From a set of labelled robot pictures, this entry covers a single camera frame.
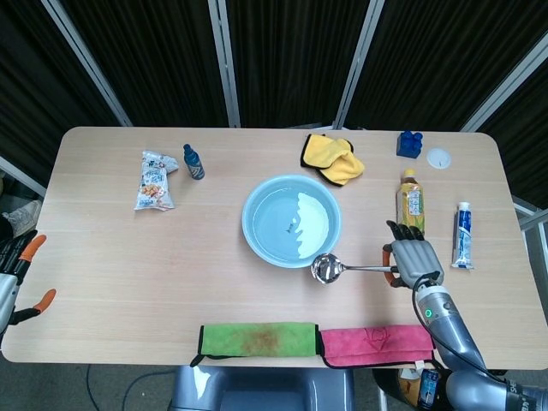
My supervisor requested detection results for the yellow tea drink bottle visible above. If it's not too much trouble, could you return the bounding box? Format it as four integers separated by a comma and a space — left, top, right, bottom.
395, 168, 427, 236

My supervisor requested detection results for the yellow microfiber cloth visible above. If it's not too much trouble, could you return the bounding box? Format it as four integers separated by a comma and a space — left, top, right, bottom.
300, 133, 366, 187

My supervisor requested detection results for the white blue toothpaste tube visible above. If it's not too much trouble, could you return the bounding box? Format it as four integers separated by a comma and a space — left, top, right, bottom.
450, 201, 475, 271

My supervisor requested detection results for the metal ladle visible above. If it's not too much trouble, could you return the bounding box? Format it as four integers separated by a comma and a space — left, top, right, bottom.
311, 253, 399, 285

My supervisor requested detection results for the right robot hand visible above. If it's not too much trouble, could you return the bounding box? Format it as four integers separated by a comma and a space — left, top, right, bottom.
381, 220, 445, 289

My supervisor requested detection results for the grey sneaker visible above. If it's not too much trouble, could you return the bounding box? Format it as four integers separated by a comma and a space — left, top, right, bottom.
2, 199, 43, 239

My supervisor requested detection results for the black bin with items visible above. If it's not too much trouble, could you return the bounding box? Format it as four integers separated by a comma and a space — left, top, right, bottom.
371, 367, 449, 411

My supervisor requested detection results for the blue toy building block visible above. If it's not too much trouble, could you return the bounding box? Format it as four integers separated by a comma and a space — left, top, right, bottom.
396, 130, 425, 160

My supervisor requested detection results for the light blue water basin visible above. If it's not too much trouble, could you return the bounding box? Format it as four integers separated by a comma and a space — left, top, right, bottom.
241, 173, 343, 270

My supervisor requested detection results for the black floor cable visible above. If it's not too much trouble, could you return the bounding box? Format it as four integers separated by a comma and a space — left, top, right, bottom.
85, 363, 172, 411

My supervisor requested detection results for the green microfiber cloth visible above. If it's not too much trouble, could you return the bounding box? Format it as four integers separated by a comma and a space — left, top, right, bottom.
189, 321, 320, 368

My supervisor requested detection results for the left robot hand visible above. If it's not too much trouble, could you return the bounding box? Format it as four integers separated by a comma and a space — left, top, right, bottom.
0, 229, 57, 326

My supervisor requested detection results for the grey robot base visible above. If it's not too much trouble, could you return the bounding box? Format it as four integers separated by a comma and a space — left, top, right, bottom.
170, 366, 356, 411

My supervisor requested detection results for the white round lid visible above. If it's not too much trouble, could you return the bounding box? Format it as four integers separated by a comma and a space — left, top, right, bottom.
426, 146, 452, 170

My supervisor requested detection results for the folding screen partition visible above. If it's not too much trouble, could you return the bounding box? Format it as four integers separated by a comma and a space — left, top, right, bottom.
0, 0, 548, 241

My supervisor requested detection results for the pink microfiber cloth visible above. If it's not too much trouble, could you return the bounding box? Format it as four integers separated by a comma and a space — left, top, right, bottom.
318, 324, 437, 369

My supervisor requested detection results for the snack bag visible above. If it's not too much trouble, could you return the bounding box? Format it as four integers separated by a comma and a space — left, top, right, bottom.
134, 149, 180, 211

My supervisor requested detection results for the small dark blue bottle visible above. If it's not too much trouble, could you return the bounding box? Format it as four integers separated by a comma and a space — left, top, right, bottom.
182, 143, 206, 181

